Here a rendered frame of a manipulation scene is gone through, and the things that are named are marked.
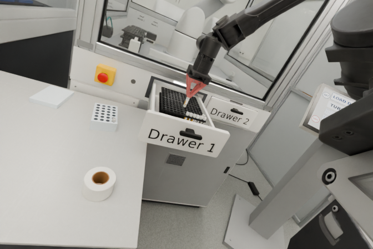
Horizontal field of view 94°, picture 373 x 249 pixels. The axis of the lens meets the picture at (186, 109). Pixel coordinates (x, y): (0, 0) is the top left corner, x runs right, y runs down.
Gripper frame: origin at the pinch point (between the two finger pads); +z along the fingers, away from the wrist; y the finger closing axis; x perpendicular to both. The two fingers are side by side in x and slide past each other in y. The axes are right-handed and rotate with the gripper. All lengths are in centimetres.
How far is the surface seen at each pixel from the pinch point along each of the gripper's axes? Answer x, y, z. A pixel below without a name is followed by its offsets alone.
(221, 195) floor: 81, -42, 96
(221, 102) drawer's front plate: 24.5, -21.0, 5.6
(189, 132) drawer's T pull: 0.9, 13.0, 7.0
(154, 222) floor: 19, -13, 97
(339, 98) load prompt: 90, -21, -20
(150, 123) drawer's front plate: -10.9, 10.7, 9.2
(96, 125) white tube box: -26.5, 2.6, 20.4
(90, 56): -38.9, -23.0, 6.2
